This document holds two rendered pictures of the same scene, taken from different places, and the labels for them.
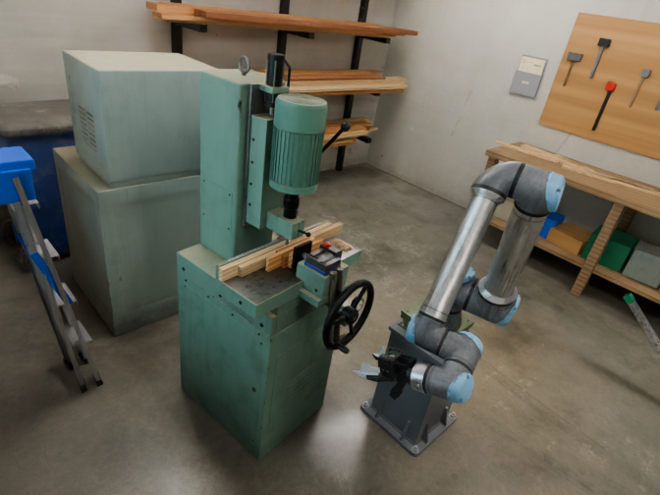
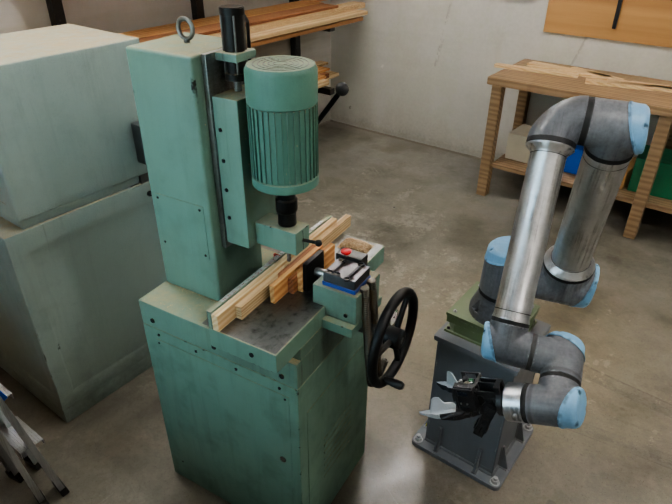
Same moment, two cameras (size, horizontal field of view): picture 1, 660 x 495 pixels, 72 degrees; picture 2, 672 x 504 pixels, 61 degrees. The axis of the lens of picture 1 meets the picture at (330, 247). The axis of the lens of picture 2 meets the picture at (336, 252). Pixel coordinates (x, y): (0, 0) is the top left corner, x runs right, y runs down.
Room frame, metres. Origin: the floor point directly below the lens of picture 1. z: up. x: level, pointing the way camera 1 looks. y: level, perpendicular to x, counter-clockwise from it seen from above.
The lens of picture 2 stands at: (0.13, 0.16, 1.84)
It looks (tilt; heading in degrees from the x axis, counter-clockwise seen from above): 32 degrees down; 355
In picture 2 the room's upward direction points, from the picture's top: straight up
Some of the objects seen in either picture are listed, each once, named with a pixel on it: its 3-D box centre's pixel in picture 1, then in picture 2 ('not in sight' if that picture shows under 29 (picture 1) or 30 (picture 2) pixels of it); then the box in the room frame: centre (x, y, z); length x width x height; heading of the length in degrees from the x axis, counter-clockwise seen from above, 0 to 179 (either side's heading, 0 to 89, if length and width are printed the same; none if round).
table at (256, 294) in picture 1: (303, 274); (320, 295); (1.46, 0.08, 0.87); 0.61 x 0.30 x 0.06; 145
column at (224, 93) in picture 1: (239, 169); (202, 172); (1.69, 0.41, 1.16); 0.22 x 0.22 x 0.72; 55
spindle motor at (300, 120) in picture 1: (297, 144); (283, 126); (1.53, 0.17, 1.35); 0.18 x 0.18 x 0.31
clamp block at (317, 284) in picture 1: (321, 274); (346, 291); (1.41, 0.01, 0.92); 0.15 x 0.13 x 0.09; 145
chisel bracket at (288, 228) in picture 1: (285, 225); (282, 235); (1.54, 0.18, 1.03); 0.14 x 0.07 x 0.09; 55
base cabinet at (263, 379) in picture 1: (256, 344); (266, 395); (1.60, 0.27, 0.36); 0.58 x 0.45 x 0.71; 55
